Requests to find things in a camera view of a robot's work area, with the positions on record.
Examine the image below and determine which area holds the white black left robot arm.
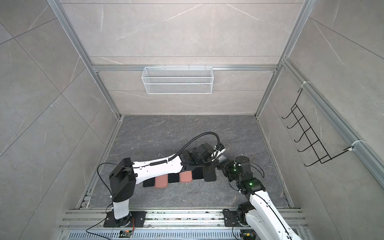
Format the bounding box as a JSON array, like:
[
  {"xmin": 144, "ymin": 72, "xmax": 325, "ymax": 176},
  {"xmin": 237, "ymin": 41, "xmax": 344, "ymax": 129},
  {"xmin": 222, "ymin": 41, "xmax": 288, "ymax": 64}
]
[{"xmin": 109, "ymin": 144, "xmax": 225, "ymax": 221}]

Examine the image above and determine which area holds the pink phone case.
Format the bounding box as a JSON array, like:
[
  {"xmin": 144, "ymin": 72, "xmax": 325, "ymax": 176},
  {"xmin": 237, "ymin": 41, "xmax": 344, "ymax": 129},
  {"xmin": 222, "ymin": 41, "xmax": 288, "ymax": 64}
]
[{"xmin": 155, "ymin": 174, "xmax": 169, "ymax": 189}]

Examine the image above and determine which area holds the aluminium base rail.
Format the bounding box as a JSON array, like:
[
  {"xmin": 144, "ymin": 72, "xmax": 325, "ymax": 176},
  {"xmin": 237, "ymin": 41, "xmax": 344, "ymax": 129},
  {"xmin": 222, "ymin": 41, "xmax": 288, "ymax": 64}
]
[{"xmin": 59, "ymin": 209, "xmax": 313, "ymax": 240}]

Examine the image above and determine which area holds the black pad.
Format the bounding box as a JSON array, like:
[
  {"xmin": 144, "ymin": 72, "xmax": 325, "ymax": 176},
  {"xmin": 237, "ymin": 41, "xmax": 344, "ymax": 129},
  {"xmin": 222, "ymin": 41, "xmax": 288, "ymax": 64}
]
[{"xmin": 192, "ymin": 167, "xmax": 204, "ymax": 180}]

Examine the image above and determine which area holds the small circuit board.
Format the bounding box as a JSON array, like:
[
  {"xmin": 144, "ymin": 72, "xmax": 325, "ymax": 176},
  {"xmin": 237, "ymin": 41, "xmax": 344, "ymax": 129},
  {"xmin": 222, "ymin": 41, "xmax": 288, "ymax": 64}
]
[
  {"xmin": 240, "ymin": 230, "xmax": 257, "ymax": 240},
  {"xmin": 119, "ymin": 230, "xmax": 134, "ymax": 238}
]

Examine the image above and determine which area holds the black wire hook rack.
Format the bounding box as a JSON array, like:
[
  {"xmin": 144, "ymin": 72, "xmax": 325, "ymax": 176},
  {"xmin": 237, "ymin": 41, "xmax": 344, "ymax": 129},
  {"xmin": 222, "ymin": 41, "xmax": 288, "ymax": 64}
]
[{"xmin": 281, "ymin": 88, "xmax": 355, "ymax": 168}]

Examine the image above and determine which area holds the black phone case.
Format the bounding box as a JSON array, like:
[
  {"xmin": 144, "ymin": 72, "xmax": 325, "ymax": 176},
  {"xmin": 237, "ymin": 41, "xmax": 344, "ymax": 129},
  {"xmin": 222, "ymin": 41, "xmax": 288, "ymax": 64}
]
[{"xmin": 203, "ymin": 166, "xmax": 217, "ymax": 182}]

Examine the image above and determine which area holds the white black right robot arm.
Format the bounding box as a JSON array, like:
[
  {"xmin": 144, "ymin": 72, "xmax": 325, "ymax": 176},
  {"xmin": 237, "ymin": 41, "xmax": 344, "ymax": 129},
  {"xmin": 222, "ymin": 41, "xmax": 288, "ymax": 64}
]
[{"xmin": 216, "ymin": 155, "xmax": 300, "ymax": 240}]

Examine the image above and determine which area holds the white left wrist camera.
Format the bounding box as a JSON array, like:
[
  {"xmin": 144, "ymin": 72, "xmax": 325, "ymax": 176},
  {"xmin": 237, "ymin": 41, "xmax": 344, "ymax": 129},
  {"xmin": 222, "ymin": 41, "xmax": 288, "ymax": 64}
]
[{"xmin": 212, "ymin": 143, "xmax": 226, "ymax": 161}]

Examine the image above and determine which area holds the white wire mesh basket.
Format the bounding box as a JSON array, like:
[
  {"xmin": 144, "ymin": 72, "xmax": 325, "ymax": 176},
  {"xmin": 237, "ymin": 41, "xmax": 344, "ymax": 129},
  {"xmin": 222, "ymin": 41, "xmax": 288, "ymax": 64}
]
[{"xmin": 142, "ymin": 66, "xmax": 214, "ymax": 95}]

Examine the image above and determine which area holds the small circuit board left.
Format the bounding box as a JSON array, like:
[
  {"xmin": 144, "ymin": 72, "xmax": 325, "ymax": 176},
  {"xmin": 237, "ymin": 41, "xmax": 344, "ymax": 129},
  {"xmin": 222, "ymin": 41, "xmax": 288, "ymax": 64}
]
[{"xmin": 119, "ymin": 230, "xmax": 134, "ymax": 238}]

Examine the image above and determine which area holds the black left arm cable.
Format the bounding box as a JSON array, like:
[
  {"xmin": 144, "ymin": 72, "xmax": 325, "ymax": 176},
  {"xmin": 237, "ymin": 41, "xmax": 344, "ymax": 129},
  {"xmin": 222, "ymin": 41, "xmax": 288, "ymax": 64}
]
[{"xmin": 169, "ymin": 131, "xmax": 221, "ymax": 161}]

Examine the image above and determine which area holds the small circuit board right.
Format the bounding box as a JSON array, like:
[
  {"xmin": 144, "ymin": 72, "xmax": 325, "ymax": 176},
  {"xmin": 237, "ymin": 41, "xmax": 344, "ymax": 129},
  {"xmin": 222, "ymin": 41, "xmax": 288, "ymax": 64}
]
[{"xmin": 240, "ymin": 230, "xmax": 257, "ymax": 240}]

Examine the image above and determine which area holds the black phone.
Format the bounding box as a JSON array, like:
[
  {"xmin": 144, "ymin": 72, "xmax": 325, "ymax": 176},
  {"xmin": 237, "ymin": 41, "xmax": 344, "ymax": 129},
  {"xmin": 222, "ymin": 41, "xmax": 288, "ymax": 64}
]
[
  {"xmin": 168, "ymin": 173, "xmax": 180, "ymax": 184},
  {"xmin": 143, "ymin": 178, "xmax": 156, "ymax": 188}
]

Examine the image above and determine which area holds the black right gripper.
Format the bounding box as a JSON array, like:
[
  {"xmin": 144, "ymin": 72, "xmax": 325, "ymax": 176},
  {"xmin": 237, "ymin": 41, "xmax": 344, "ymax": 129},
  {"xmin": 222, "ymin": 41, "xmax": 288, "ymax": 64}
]
[{"xmin": 220, "ymin": 159, "xmax": 243, "ymax": 184}]

